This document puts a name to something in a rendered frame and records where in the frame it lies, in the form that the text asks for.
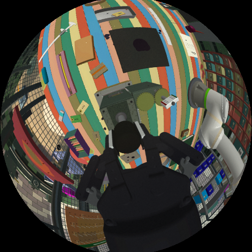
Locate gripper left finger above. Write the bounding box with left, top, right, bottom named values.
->
left=75, top=128, right=121, bottom=207

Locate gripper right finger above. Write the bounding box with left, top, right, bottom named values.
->
left=134, top=121, right=204, bottom=176

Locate black round knob handle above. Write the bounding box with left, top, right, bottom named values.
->
left=114, top=120, right=142, bottom=155

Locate tan hardwood tag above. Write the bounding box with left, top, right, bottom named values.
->
left=120, top=150, right=140, bottom=164

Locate cream tag with holes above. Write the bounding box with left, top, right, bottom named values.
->
left=76, top=100, right=89, bottom=115

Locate green numberer body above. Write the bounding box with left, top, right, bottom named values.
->
left=94, top=81, right=143, bottom=127

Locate purple box of tags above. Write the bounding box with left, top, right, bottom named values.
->
left=63, top=128, right=91, bottom=159

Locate brown pegboard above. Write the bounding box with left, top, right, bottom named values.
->
left=64, top=205, right=107, bottom=247

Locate grey shelf unit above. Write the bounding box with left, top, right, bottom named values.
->
left=189, top=137, right=233, bottom=224

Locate small olive gear wheel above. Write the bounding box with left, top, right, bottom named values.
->
left=154, top=87, right=170, bottom=107

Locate large olive gear wheel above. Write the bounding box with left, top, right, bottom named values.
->
left=136, top=91, right=156, bottom=112

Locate dark green gear housing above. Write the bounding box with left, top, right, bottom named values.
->
left=125, top=82, right=165, bottom=120

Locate red curved bench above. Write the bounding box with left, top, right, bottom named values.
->
left=12, top=105, right=75, bottom=185

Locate red drawer cabinet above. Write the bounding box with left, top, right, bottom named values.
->
left=197, top=39, right=251, bottom=158

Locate white paper sheet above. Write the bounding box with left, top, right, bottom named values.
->
left=178, top=33, right=199, bottom=58

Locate tan block with orange stripe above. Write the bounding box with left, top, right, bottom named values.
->
left=89, top=62, right=109, bottom=80

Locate yellow pencil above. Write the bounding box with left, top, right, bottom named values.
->
left=59, top=55, right=72, bottom=89

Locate teal capsule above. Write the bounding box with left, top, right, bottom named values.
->
left=41, top=66, right=49, bottom=84

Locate black square mat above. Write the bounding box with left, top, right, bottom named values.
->
left=108, top=27, right=170, bottom=74

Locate maroon oil can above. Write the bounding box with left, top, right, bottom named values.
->
left=185, top=25, right=205, bottom=34

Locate white long spanner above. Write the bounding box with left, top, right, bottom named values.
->
left=38, top=21, right=77, bottom=63

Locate grey metal tray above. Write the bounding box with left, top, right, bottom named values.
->
left=93, top=6, right=137, bottom=23

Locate green wall gauge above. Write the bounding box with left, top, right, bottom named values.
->
left=31, top=175, right=42, bottom=190

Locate wire mesh fence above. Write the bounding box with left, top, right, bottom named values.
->
left=3, top=35, right=83, bottom=213

